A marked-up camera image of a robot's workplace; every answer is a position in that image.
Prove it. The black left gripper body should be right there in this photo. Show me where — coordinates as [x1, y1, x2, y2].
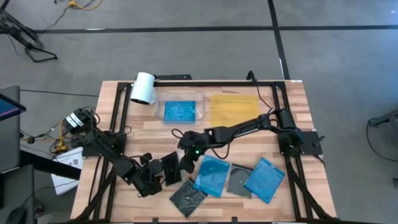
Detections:
[134, 167, 156, 189]

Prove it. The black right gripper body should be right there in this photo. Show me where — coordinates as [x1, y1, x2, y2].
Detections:
[189, 129, 215, 156]

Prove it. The clear jewel case black tray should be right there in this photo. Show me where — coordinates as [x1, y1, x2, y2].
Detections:
[226, 163, 254, 199]
[160, 151, 183, 187]
[169, 177, 208, 218]

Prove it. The blue jewel case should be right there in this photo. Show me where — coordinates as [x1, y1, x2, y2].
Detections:
[243, 157, 286, 205]
[192, 154, 231, 198]
[164, 100, 197, 123]

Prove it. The clear plastic bin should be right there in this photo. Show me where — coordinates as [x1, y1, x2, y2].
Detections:
[155, 90, 207, 126]

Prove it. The yellow plastic bin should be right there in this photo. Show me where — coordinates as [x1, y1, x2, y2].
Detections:
[210, 94, 260, 128]

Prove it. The white cylindrical lamp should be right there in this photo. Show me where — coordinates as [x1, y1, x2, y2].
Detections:
[129, 72, 159, 105]

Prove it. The white cardboard box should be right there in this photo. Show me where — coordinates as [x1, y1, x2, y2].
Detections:
[50, 146, 85, 196]

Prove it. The black beam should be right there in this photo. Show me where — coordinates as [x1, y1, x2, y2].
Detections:
[20, 150, 82, 181]

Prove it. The black computer mouse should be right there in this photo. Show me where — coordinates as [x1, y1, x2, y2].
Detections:
[5, 206, 28, 224]

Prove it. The grey cabinet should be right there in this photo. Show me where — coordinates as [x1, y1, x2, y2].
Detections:
[0, 85, 21, 174]

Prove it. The monitor with blue screen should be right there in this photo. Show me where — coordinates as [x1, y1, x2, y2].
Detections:
[0, 92, 27, 122]

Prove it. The black folding stand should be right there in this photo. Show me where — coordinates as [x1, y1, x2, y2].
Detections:
[0, 7, 58, 63]

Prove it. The black metal stand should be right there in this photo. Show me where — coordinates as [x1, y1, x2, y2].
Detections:
[368, 108, 398, 129]

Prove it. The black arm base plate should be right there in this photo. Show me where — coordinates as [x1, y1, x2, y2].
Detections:
[81, 133, 127, 158]
[277, 130, 324, 156]

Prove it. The black aluminium table frame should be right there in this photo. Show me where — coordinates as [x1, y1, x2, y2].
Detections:
[72, 80, 336, 224]

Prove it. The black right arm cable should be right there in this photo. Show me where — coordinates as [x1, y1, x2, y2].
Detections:
[246, 70, 277, 111]

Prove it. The yellow cable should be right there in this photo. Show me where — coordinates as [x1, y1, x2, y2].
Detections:
[67, 0, 104, 11]
[57, 119, 82, 153]

